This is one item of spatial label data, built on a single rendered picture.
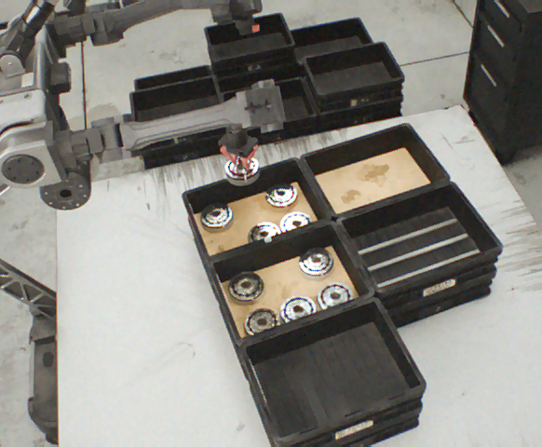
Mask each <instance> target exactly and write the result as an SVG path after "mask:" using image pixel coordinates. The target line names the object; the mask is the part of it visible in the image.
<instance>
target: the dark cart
mask: <svg viewBox="0 0 542 447"><path fill-rule="evenodd" d="M474 17H475V20H474V25H473V32H472V37H471V43H470V51H469V56H468V63H467V73H466V80H465V85H464V92H463V99H464V100H465V102H466V104H467V107H468V109H469V110H468V112H467V113H468V115H469V117H470V119H471V120H472V122H473V123H474V124H476V123H479V124H480V126H481V128H482V129H483V131H484V132H486V134H487V136H488V137H489V139H490V140H491V142H492V143H493V145H494V146H495V150H496V153H495V156H496V158H497V160H498V162H499V164H500V165H501V166H503V165H506V164H507V163H508V162H510V161H511V160H512V159H513V157H514V156H515V150H518V149H522V148H526V147H530V146H535V145H539V144H542V0H477V1H476V7H475V13H474Z"/></svg>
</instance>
